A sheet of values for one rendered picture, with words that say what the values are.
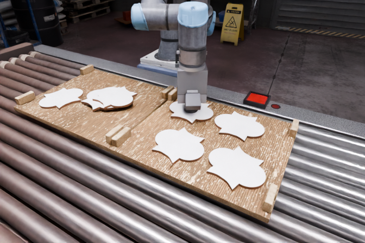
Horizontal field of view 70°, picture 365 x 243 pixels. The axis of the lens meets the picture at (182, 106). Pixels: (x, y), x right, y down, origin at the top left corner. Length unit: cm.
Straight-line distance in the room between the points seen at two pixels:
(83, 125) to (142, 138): 19
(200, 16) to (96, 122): 42
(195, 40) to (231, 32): 370
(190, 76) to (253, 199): 35
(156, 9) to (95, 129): 38
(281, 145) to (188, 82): 30
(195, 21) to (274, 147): 38
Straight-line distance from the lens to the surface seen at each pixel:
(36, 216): 64
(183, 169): 62
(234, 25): 436
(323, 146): 81
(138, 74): 112
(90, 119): 83
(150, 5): 79
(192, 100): 71
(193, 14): 66
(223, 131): 73
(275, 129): 78
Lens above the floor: 138
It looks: 32 degrees down
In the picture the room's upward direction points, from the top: straight up
